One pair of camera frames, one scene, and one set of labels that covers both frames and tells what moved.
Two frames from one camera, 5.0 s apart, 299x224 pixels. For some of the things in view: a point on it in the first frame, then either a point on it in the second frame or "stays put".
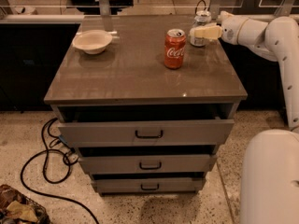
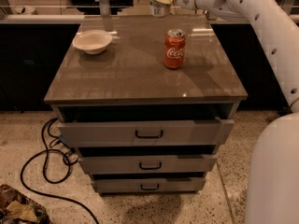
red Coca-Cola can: [175, 42] stays put
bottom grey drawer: [148, 185] stays put
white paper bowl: [92, 40] stays put
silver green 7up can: [203, 18] to [158, 7]
